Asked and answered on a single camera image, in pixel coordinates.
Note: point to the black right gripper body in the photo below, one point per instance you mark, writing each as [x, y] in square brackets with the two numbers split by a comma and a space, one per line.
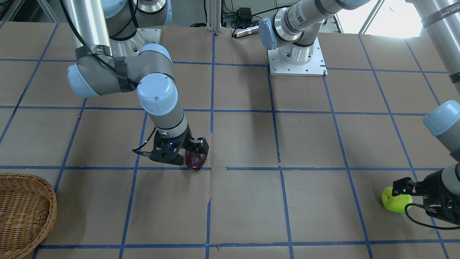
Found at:
[198, 146]

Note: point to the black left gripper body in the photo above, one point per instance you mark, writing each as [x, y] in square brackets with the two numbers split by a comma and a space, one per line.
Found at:
[434, 186]

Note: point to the dark purple apple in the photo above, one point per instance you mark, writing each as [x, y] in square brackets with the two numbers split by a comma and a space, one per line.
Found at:
[195, 159]

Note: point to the green apple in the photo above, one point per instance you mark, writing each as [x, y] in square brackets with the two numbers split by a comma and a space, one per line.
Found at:
[395, 204]

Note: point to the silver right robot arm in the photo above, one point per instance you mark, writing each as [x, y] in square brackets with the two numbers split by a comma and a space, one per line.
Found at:
[150, 74]

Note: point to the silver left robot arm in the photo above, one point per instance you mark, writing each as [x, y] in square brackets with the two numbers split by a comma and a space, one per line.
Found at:
[398, 76]

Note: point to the woven wicker basket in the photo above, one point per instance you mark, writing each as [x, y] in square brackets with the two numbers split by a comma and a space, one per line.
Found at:
[28, 210]

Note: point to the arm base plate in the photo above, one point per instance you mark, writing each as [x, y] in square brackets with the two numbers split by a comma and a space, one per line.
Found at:
[131, 46]
[292, 60]

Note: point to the aluminium frame post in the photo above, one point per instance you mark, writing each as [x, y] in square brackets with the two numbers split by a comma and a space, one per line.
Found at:
[213, 16]

